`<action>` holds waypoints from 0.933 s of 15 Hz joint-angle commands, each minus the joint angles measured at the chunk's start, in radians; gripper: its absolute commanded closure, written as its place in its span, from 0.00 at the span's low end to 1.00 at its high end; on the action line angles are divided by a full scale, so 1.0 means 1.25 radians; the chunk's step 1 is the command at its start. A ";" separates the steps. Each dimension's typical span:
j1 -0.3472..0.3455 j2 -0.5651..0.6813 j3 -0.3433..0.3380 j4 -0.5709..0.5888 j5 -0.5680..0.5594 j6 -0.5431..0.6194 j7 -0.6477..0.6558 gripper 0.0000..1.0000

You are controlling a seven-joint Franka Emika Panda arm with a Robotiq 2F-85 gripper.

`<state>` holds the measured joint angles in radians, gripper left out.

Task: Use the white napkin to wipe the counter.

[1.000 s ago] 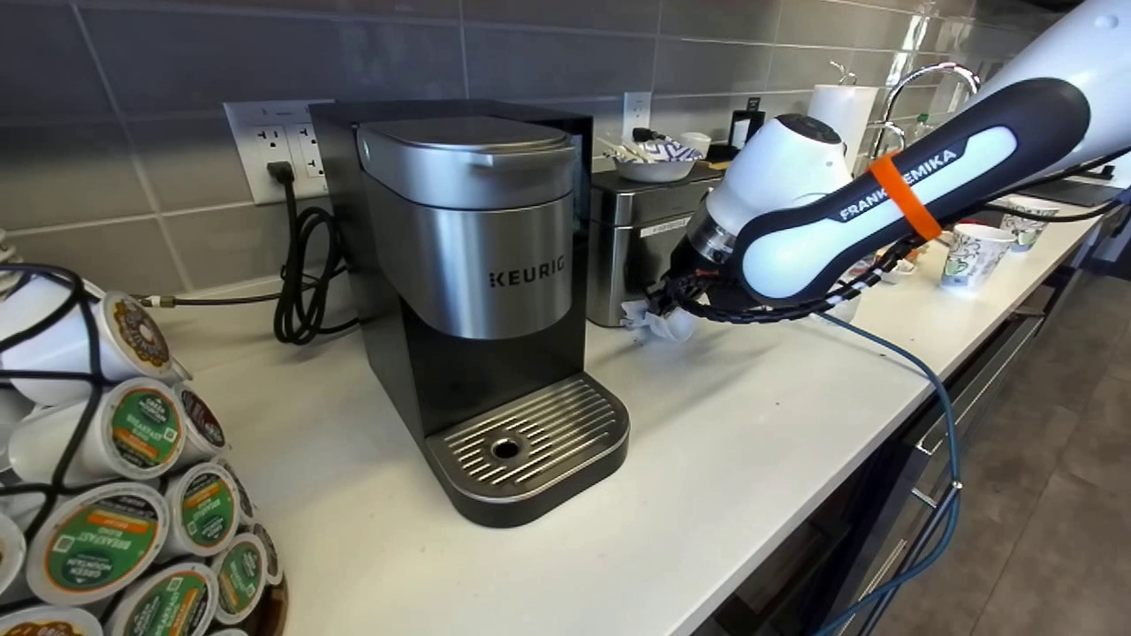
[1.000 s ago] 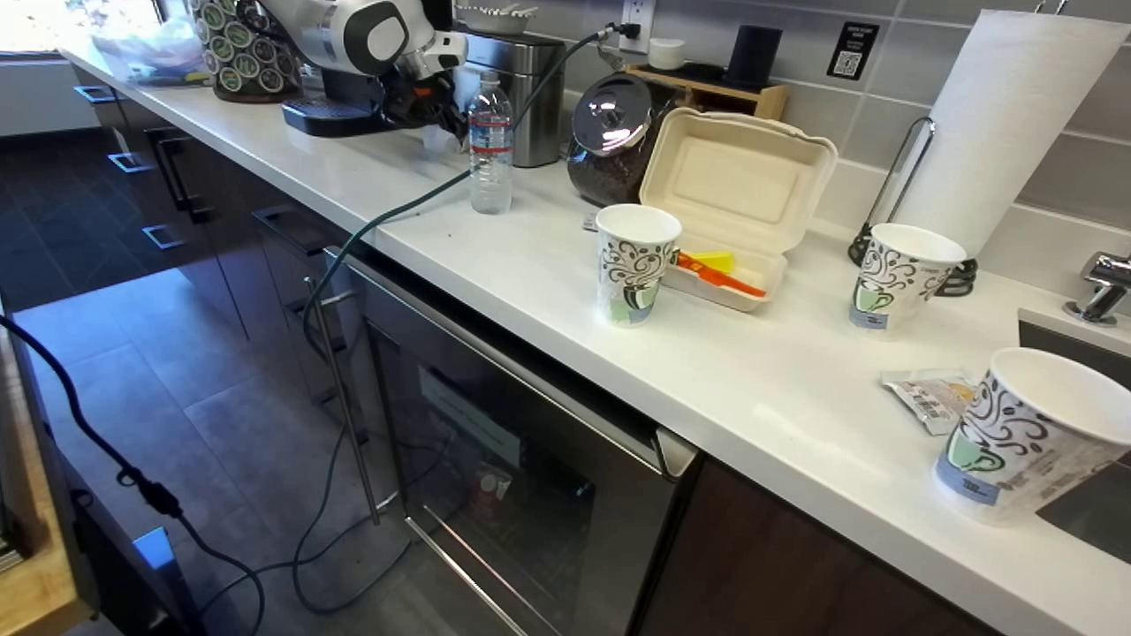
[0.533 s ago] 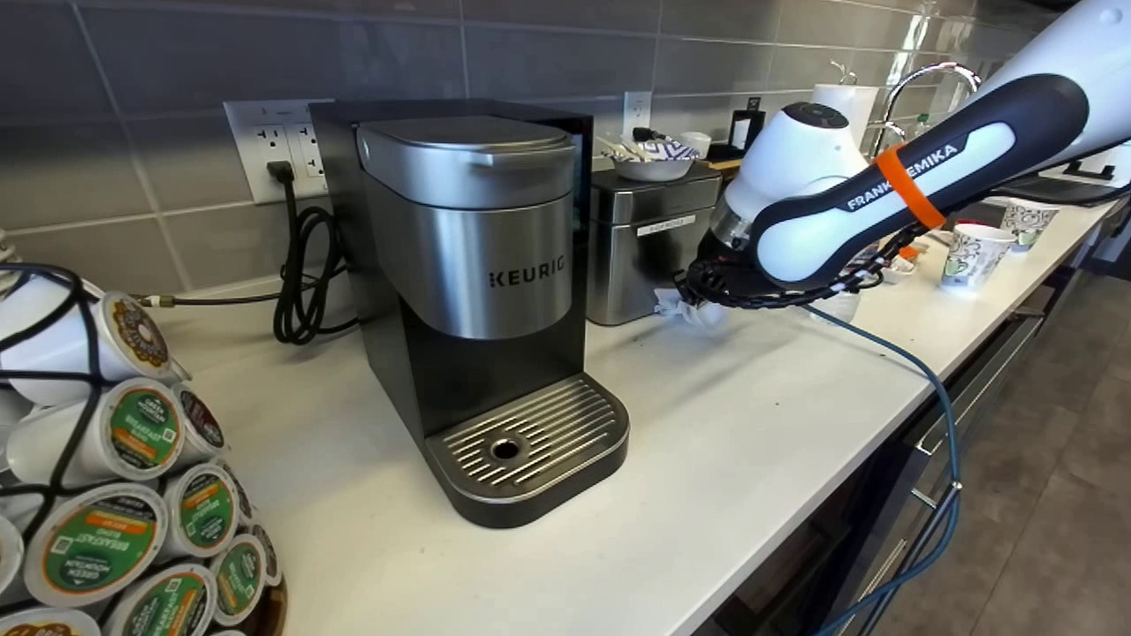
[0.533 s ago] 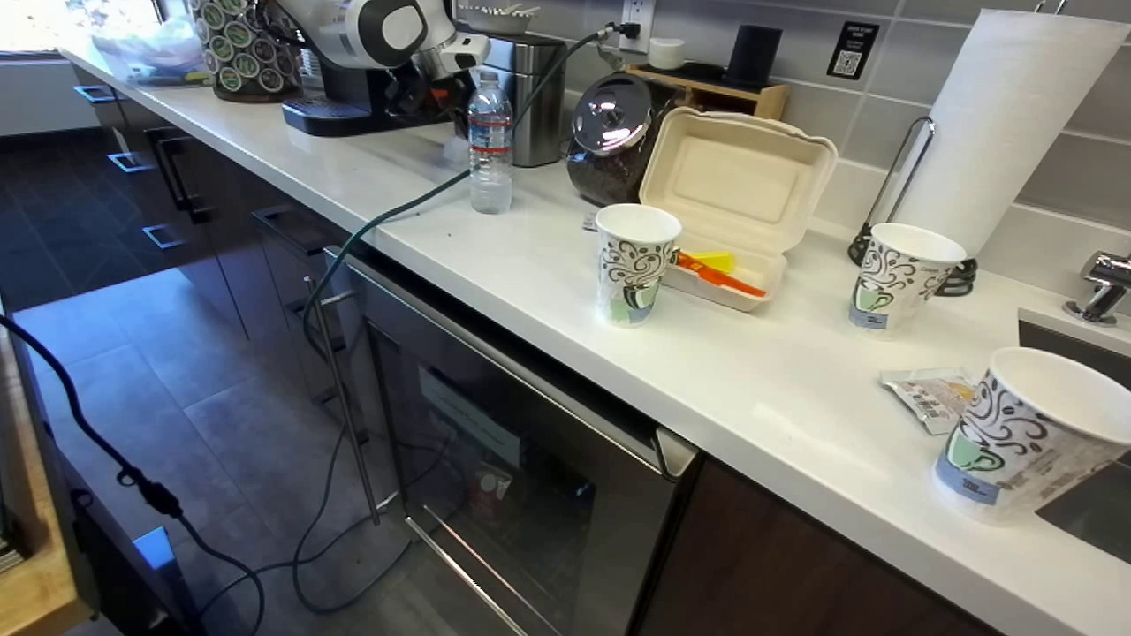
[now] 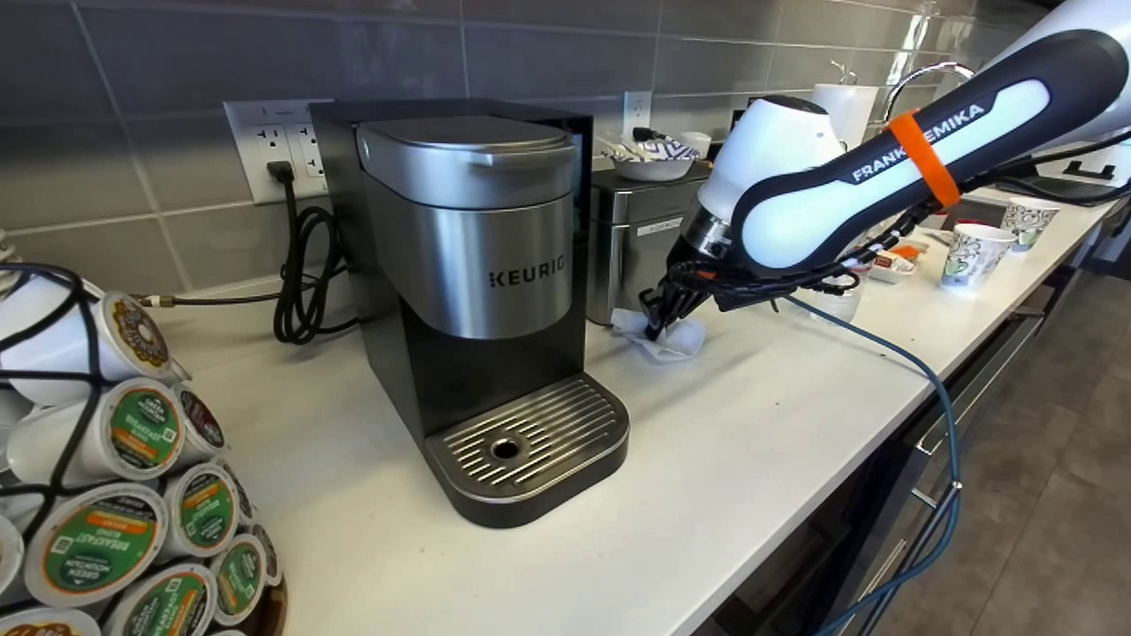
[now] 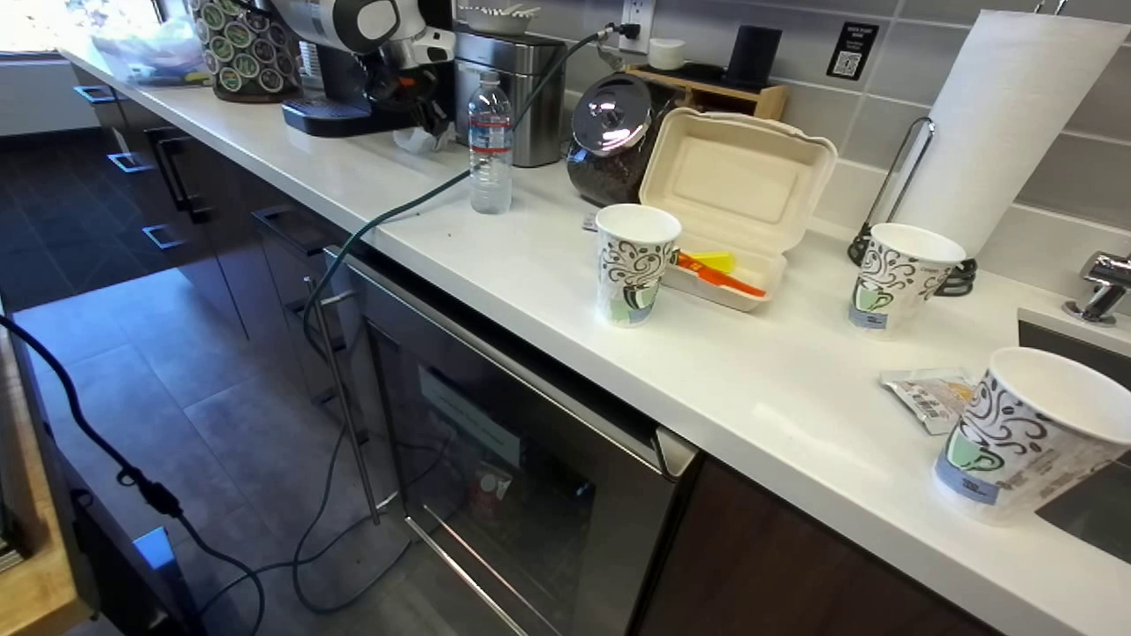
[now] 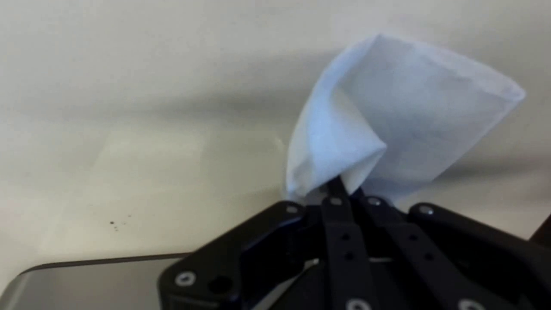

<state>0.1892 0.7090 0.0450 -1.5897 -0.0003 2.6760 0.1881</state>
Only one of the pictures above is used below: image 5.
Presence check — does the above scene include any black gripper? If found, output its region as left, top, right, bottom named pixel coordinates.
left=641, top=228, right=724, bottom=347

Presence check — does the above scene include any silver metal box appliance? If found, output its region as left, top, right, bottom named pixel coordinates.
left=585, top=164, right=710, bottom=334

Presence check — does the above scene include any white bowl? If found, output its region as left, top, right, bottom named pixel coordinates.
left=605, top=131, right=710, bottom=185

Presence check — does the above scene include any black silver Keurig coffee maker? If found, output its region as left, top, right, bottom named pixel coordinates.
left=310, top=99, right=634, bottom=531

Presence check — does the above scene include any patterned paper cup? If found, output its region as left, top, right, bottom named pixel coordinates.
left=942, top=222, right=1013, bottom=295
left=1001, top=196, right=1059, bottom=253

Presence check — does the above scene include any chrome faucet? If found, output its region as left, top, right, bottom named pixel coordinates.
left=880, top=56, right=981, bottom=126

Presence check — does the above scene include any dark red label coffee pod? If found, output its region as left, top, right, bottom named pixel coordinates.
left=175, top=385, right=231, bottom=457

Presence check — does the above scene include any green label coffee pod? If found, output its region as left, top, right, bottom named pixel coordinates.
left=103, top=561, right=224, bottom=636
left=208, top=531, right=271, bottom=629
left=163, top=458, right=248, bottom=561
left=20, top=481, right=175, bottom=610
left=9, top=376, right=191, bottom=489

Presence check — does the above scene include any brown label coffee pod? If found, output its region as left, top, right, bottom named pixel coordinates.
left=46, top=290, right=181, bottom=383

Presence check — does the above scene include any orange label coffee pod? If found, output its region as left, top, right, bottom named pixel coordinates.
left=0, top=603, right=103, bottom=636

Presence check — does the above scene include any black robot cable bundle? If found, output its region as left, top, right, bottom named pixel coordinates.
left=705, top=204, right=933, bottom=314

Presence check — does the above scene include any green blue cable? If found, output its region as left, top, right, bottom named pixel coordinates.
left=774, top=295, right=970, bottom=636

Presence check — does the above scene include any orange strap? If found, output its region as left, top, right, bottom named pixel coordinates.
left=885, top=109, right=965, bottom=213

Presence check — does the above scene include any black coiled power cord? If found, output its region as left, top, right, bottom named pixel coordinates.
left=265, top=156, right=358, bottom=350

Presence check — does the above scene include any white double wall outlet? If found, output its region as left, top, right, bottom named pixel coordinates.
left=224, top=97, right=336, bottom=204

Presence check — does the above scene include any thin grey cable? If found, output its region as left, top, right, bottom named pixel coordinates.
left=129, top=283, right=288, bottom=310

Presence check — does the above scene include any wire coffee pod carousel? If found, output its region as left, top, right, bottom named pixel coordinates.
left=0, top=233, right=292, bottom=636

